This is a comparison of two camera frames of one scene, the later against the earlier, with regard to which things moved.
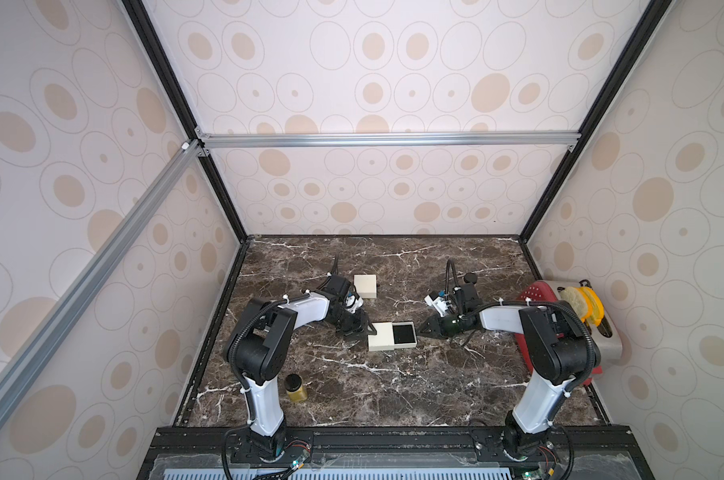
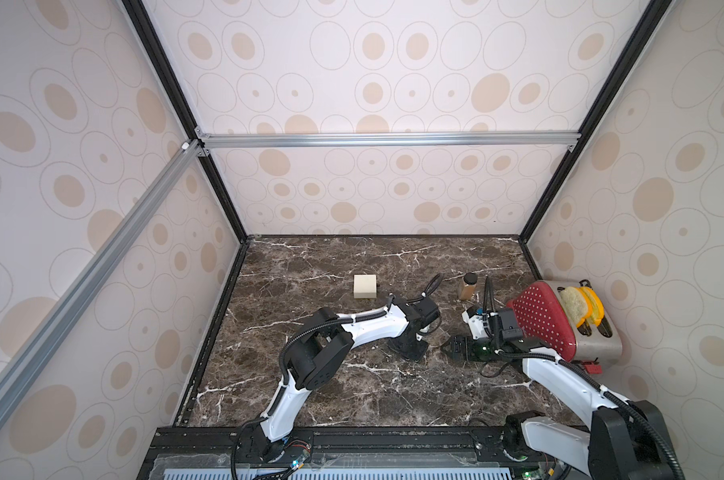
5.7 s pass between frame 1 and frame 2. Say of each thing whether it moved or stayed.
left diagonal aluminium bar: stayed
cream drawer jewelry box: stayed
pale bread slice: stayed
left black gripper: moved
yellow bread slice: stayed
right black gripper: moved
